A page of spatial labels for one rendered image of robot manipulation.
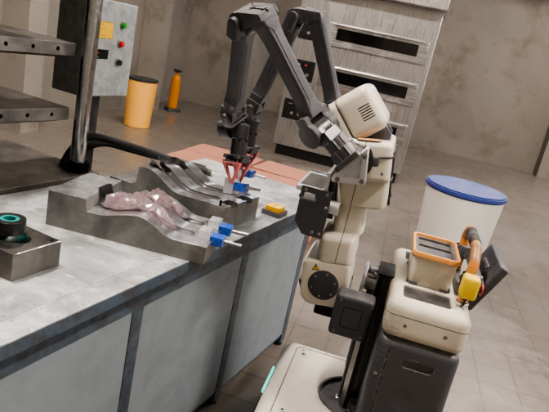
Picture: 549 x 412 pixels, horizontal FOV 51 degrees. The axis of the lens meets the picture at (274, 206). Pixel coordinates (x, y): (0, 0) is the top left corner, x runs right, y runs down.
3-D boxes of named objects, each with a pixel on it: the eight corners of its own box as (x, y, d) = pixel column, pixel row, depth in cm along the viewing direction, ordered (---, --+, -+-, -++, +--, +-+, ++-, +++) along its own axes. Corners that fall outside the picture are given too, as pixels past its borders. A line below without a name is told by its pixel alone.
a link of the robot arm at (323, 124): (334, 145, 167) (345, 136, 170) (311, 118, 167) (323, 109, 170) (319, 157, 175) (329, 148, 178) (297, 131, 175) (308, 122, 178)
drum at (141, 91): (129, 120, 771) (136, 74, 753) (156, 127, 765) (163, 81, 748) (115, 123, 733) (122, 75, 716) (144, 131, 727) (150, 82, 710)
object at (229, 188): (262, 198, 201) (265, 182, 200) (256, 198, 196) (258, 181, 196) (229, 192, 206) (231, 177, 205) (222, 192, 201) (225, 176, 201)
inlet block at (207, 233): (241, 251, 179) (244, 235, 178) (238, 257, 175) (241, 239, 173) (200, 240, 181) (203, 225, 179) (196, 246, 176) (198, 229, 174)
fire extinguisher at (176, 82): (167, 108, 932) (173, 68, 914) (183, 112, 928) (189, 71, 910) (160, 109, 906) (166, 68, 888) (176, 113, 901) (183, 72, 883)
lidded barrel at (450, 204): (480, 276, 459) (509, 191, 439) (475, 301, 407) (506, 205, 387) (408, 253, 479) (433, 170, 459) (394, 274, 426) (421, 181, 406)
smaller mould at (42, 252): (59, 265, 151) (61, 240, 149) (11, 282, 138) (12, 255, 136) (4, 240, 159) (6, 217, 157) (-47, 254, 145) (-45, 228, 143)
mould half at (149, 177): (255, 218, 222) (261, 185, 219) (220, 232, 199) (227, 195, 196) (150, 181, 241) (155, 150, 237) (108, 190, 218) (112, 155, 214)
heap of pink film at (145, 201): (191, 216, 192) (194, 194, 189) (173, 231, 175) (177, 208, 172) (117, 197, 194) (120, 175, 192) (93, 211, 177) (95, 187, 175)
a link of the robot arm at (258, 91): (301, 15, 199) (311, 13, 208) (287, 7, 200) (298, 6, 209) (251, 120, 221) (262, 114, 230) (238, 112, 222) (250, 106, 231)
